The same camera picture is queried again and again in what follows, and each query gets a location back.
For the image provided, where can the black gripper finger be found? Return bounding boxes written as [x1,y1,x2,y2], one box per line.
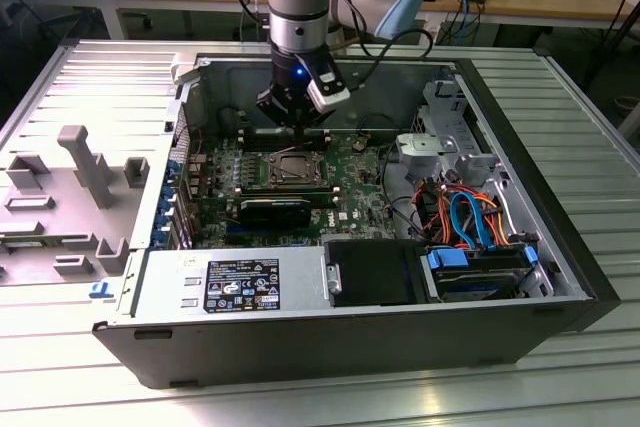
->
[256,88,303,143]
[301,109,341,143]

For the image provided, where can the silver wire locking lever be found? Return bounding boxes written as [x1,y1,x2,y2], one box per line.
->
[267,141,302,159]
[284,169,329,185]

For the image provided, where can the metal socket cover frame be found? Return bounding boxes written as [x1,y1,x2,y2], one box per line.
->
[268,149,329,187]

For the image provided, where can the silver CPU plate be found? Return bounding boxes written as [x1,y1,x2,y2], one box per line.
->
[278,154,311,181]

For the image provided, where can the green motherboard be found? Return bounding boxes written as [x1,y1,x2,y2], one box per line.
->
[185,129,401,251]

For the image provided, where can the pale grey case latch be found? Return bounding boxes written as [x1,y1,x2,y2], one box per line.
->
[168,50,202,86]

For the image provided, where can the black graphics card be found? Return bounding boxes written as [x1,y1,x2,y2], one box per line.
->
[235,195,314,230]

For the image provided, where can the silver metal drive cage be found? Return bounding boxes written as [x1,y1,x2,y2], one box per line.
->
[394,77,507,188]

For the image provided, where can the grey parts rack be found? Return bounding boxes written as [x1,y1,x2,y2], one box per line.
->
[0,124,151,289]

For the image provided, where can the silver power supply box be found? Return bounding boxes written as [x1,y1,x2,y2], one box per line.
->
[115,245,332,321]

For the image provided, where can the hard disk in blue carrier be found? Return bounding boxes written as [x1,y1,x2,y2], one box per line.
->
[419,242,540,304]

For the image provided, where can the black PC case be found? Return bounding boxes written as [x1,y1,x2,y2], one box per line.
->
[91,49,622,391]

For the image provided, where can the green RAM stick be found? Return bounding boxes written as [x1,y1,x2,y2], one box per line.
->
[0,240,49,252]

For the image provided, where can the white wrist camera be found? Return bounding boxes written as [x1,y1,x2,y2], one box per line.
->
[304,52,352,114]

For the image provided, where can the black camera cable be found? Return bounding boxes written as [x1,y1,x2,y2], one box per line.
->
[329,0,435,96]

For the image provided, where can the blue flat wire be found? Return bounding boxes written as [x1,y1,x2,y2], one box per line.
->
[448,188,501,253]

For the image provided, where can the orange power wire bundle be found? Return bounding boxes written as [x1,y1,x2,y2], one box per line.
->
[413,184,517,251]

